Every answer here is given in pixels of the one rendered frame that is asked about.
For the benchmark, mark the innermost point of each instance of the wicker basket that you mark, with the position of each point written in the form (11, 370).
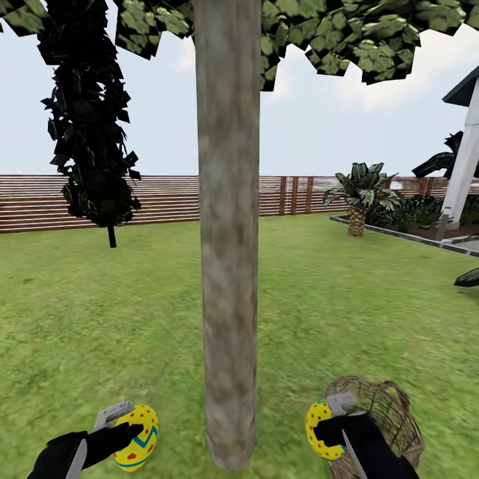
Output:
(405, 429)

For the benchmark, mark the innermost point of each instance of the easter egg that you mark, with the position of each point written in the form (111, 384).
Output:
(317, 412)
(137, 453)

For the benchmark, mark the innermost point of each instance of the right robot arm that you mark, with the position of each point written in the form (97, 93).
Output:
(362, 436)

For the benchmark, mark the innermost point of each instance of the tree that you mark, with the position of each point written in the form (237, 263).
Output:
(84, 123)
(238, 45)

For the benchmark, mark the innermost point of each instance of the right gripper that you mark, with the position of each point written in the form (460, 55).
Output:
(328, 431)

